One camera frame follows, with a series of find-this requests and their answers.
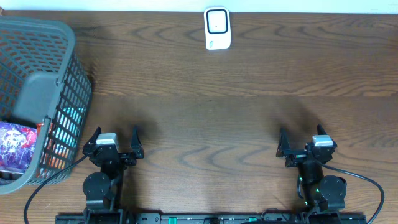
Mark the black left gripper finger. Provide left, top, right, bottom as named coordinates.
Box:
left=88, top=126, right=101, bottom=146
left=130, top=126, right=142, bottom=153

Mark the teal packet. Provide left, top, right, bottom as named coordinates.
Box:
left=53, top=107, right=85, bottom=147

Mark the orange snack bar wrapper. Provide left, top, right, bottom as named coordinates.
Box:
left=37, top=123, right=44, bottom=134

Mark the purple square snack packet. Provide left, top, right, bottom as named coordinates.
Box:
left=1, top=121, right=37, bottom=174

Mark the small orange tissue packet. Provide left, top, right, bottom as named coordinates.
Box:
left=46, top=145, right=70, bottom=169

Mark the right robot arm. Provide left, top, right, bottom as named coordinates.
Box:
left=276, top=125, right=347, bottom=223

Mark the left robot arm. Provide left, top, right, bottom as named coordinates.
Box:
left=83, top=127, right=144, bottom=224

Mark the white barcode scanner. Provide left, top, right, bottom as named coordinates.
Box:
left=203, top=7, right=231, bottom=50

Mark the grey plastic mesh basket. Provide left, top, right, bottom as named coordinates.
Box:
left=1, top=16, right=92, bottom=195

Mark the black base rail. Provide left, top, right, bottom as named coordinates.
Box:
left=55, top=213, right=366, bottom=224

